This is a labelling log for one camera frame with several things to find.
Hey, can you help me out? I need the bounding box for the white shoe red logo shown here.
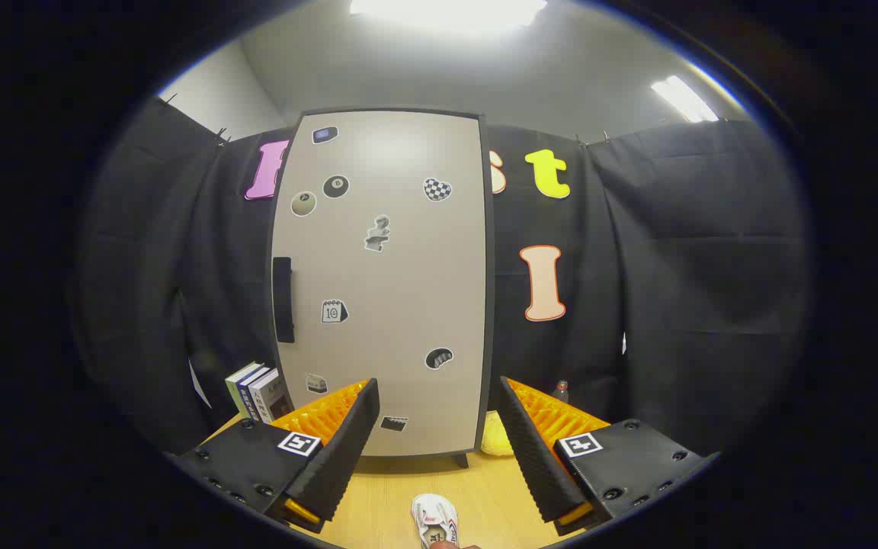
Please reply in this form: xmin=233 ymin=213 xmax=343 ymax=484
xmin=412 ymin=493 xmax=460 ymax=548

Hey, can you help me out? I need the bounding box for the yellow plush item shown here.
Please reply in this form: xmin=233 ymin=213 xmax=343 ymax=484
xmin=480 ymin=411 xmax=517 ymax=458

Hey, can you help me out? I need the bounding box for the green white book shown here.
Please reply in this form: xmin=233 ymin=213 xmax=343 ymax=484
xmin=225 ymin=361 xmax=264 ymax=416

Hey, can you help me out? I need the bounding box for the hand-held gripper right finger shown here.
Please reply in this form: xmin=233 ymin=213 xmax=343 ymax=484
xmin=498 ymin=376 xmax=718 ymax=537

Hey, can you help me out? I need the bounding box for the dark grey shoe cabinet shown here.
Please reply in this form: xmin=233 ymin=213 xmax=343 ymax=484
xmin=266 ymin=107 xmax=497 ymax=468

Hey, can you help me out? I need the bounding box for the black backdrop cloth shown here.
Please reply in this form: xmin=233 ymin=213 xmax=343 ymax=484
xmin=73 ymin=95 xmax=809 ymax=458

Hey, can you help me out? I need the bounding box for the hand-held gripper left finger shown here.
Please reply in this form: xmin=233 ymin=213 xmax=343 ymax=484
xmin=172 ymin=377 xmax=381 ymax=535

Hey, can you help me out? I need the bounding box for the grey white book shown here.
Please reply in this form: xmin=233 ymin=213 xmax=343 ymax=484
xmin=248 ymin=371 xmax=293 ymax=425

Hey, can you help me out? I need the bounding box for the narrow ceiling light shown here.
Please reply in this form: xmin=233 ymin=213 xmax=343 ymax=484
xmin=651 ymin=75 xmax=720 ymax=123

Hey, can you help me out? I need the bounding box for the dark blue book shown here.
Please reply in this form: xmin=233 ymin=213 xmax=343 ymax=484
xmin=236 ymin=367 xmax=272 ymax=421

